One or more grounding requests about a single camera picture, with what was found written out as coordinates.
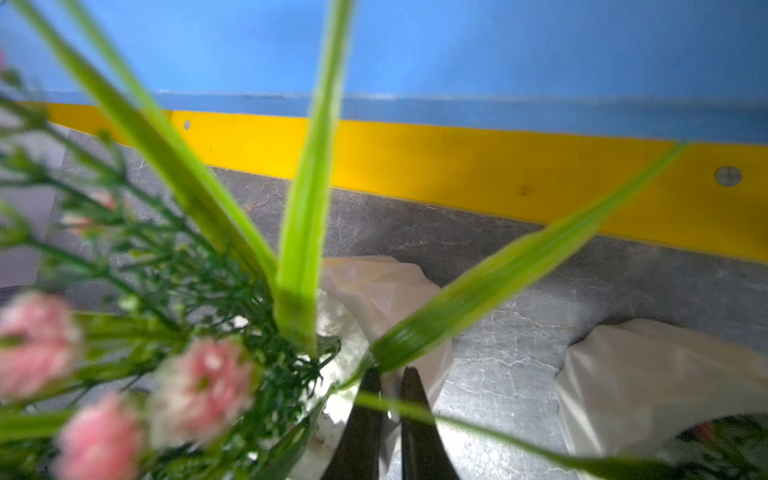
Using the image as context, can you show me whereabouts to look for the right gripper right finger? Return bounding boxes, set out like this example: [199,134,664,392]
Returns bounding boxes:
[401,367,459,480]

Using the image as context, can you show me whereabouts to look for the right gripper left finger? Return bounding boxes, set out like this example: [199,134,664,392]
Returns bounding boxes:
[322,368,384,480]

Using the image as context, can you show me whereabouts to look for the pink plant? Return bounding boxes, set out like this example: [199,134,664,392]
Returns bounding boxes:
[1,1,683,479]
[555,319,767,479]

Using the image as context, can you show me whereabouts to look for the yellow rack pink blue shelves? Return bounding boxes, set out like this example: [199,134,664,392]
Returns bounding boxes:
[0,0,768,265]

